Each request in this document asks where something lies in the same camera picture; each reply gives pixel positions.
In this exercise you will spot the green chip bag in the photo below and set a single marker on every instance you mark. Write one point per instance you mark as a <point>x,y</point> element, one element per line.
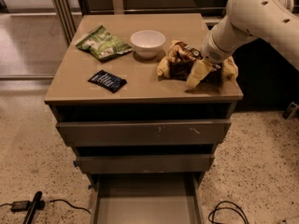
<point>102,45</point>

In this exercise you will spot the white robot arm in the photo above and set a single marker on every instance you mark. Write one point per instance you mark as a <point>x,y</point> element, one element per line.
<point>244,22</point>

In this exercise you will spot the dark blue snack packet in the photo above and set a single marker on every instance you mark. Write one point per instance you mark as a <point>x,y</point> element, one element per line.
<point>108,81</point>

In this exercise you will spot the white bowl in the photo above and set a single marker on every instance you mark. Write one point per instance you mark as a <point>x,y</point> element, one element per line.
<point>147,43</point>

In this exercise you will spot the grey top drawer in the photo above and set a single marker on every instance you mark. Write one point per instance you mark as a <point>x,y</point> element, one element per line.
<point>147,133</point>

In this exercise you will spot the grey open bottom drawer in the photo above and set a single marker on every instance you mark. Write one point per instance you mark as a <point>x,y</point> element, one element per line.
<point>147,199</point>

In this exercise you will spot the brown chip bag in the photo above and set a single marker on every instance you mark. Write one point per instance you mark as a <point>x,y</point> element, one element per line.
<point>179,60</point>

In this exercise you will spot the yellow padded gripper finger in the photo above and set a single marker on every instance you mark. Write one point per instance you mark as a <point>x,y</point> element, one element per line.
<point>200,69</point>
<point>229,69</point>

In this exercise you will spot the grey middle drawer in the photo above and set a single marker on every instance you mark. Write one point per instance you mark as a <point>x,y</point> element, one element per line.
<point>145,164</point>

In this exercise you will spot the black power adapter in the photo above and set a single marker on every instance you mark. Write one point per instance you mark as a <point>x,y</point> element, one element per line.
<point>19,206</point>

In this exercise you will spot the black bar on floor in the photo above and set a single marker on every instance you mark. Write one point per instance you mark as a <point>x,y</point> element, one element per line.
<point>35,204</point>

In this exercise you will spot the metal wall shelf frame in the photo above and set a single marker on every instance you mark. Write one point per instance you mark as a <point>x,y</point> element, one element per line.
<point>149,0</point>

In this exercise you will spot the grey object on floor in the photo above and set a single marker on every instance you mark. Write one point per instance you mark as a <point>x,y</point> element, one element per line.
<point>291,111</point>

